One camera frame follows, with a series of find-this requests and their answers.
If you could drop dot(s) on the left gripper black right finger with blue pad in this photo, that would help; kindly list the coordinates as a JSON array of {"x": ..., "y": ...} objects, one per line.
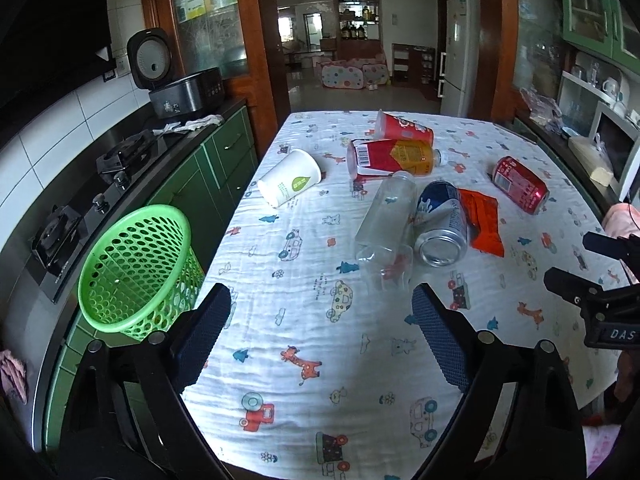
[{"x": 542, "y": 438}]

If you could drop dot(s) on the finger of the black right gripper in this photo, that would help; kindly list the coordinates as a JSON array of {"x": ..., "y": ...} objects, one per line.
[
  {"x": 626, "y": 249},
  {"x": 572, "y": 288}
]

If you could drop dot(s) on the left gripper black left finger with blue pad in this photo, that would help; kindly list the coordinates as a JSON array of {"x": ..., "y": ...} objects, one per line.
[{"x": 99, "y": 437}]

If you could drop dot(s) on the orange snack wrapper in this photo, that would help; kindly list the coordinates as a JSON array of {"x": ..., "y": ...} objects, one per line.
[{"x": 482, "y": 216}]

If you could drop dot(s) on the blue white drink can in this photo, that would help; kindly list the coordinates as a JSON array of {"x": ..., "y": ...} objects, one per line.
[{"x": 440, "y": 226}]

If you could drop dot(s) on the clear plastic bottle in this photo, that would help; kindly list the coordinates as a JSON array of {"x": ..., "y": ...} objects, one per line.
[{"x": 382, "y": 228}]

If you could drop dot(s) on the white paper cup green logo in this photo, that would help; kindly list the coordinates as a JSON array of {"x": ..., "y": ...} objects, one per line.
[{"x": 293, "y": 175}]

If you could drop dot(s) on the green plastic mesh trash basket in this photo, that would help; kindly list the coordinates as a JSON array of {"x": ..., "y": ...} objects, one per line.
[{"x": 141, "y": 274}]

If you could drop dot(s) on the green kitchen base cabinet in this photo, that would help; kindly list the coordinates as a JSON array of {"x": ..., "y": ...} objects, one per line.
[{"x": 204, "y": 174}]

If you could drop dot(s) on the white microwave oven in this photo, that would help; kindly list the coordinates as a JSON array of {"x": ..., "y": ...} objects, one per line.
[{"x": 619, "y": 139}]

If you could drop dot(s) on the red soda can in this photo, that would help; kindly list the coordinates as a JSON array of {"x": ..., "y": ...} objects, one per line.
[{"x": 520, "y": 184}]

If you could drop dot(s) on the black gas stove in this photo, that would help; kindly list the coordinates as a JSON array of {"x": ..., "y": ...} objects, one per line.
[{"x": 88, "y": 193}]

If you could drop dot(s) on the clear plastic cup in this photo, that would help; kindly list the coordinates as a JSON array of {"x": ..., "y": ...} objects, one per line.
[{"x": 386, "y": 271}]

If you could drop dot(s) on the white cartoon print tablecloth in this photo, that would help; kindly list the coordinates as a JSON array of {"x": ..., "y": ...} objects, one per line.
[{"x": 313, "y": 377}]

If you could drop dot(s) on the white refrigerator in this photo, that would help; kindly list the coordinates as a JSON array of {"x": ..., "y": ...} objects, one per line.
[{"x": 457, "y": 75}]

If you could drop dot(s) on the red orange labelled drink bottle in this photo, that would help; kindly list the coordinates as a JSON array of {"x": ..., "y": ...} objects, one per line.
[{"x": 372, "y": 159}]

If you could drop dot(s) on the red paper cup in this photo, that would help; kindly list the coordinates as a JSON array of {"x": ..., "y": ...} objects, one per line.
[{"x": 391, "y": 127}]

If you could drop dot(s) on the white cloth on counter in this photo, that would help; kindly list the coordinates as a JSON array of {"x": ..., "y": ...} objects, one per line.
[{"x": 189, "y": 125}]

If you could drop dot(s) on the black rice cooker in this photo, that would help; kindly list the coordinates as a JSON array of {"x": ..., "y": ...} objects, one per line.
[{"x": 153, "y": 68}]

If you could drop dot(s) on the green wall cabinet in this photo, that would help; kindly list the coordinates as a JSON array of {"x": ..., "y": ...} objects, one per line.
[{"x": 603, "y": 28}]

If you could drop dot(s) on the glass door wooden frame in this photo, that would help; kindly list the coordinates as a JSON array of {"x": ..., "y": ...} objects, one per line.
[{"x": 240, "y": 38}]

